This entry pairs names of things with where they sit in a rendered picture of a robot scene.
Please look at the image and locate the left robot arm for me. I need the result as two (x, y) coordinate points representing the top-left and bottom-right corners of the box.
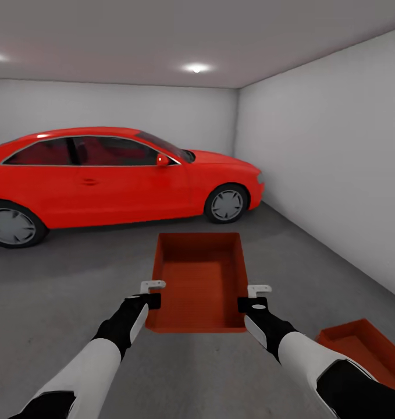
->
(9, 280), (166, 419)

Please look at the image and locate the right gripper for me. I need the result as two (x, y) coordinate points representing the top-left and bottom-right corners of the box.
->
(237, 297), (268, 314)

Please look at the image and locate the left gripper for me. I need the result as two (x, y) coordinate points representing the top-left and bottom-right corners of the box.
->
(143, 293), (161, 310)

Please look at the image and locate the storage box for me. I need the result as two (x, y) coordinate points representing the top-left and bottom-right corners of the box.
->
(316, 318), (395, 388)
(144, 232), (249, 333)

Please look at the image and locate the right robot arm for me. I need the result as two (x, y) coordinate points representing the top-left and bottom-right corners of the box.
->
(237, 285), (395, 419)

